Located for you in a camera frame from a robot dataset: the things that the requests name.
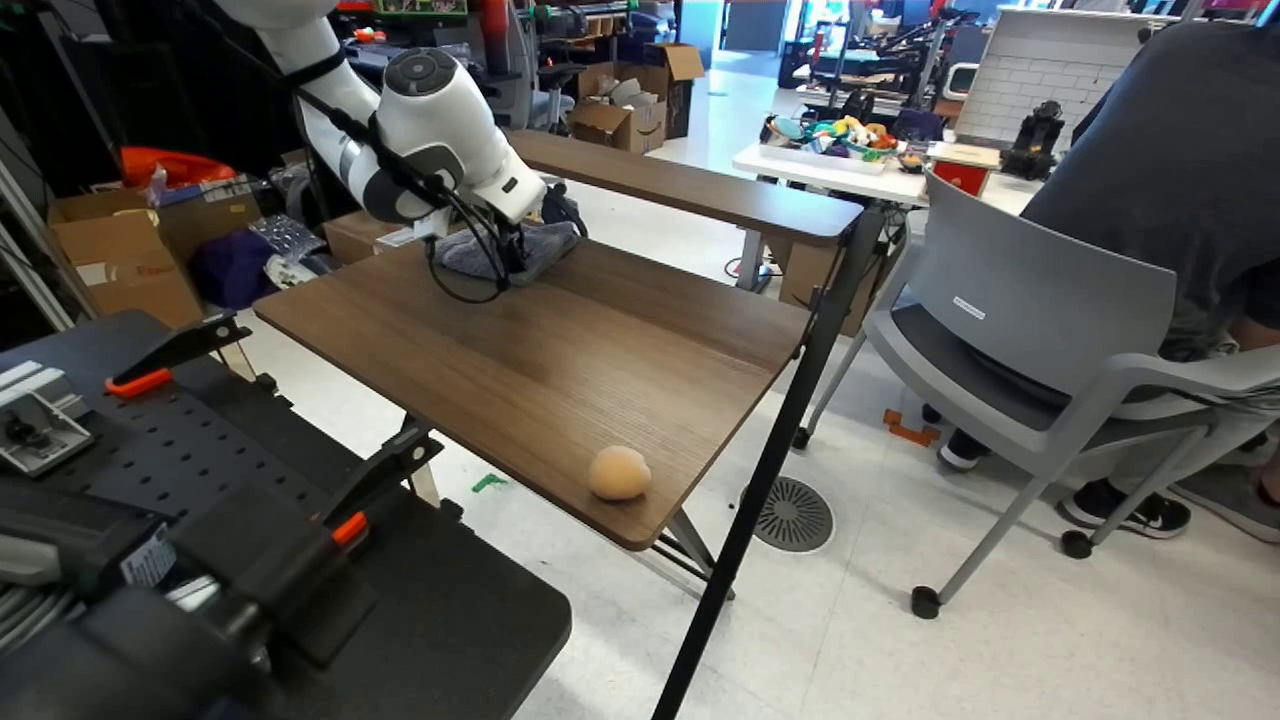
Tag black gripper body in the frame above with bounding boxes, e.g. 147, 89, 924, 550
452, 214, 533, 272

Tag grey towel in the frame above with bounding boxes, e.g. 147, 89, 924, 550
432, 214, 591, 290

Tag tan round plush toy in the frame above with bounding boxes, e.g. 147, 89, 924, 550
586, 440, 658, 508

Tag colourful toy pile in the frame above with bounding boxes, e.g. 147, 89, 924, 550
755, 109, 924, 172

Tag dark blue bag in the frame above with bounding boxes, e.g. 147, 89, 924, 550
536, 179, 591, 236

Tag small cardboard box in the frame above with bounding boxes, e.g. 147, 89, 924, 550
322, 206, 412, 266

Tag open cardboard box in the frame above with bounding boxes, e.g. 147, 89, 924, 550
567, 60, 673, 159
644, 41, 709, 104

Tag white game controller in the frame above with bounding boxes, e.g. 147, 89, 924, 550
259, 252, 328, 290

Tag purple bag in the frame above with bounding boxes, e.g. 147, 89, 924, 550
182, 227, 279, 315

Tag plain cardboard box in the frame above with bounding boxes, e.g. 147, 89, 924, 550
768, 230, 875, 320

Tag orange black bar clamp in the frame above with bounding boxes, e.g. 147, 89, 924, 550
196, 421, 449, 675
96, 307, 257, 408

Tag orange fabric item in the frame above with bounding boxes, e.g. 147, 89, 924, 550
111, 142, 240, 197

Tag black metal pole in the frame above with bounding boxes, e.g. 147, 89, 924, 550
648, 197, 914, 720

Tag white table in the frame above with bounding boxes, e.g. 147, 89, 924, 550
731, 112, 1052, 214

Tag large cardboard box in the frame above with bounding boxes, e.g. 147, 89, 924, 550
41, 182, 263, 334

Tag round floor drain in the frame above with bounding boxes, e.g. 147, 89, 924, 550
747, 471, 837, 555

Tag red box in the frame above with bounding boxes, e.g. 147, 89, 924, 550
924, 136, 1003, 201

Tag photo card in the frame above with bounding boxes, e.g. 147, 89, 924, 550
0, 383, 96, 485

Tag grey office chair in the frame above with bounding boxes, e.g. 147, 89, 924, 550
795, 172, 1280, 618

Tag black desk object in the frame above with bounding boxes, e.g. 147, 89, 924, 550
1000, 97, 1068, 182

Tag whiteboard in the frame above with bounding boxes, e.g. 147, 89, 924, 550
950, 2, 1153, 151

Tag seated person grey shirt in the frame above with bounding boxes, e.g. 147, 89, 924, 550
931, 10, 1280, 545

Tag table leg frame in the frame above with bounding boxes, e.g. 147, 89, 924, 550
648, 501, 735, 591

